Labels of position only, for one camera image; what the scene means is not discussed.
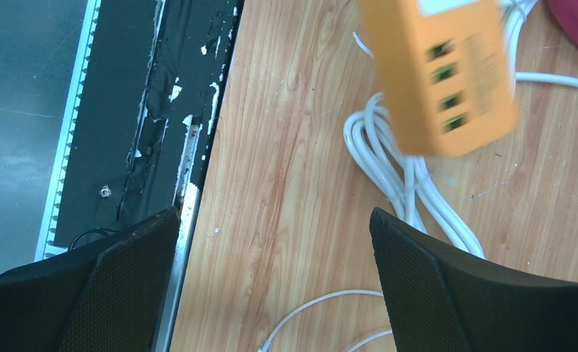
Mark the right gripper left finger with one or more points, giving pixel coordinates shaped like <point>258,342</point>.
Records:
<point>103,296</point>

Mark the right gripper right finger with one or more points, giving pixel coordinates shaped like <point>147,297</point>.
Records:
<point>440,298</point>

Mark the orange power strip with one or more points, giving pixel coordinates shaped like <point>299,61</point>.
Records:
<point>443,71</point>

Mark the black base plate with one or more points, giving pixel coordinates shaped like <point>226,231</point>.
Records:
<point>143,100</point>

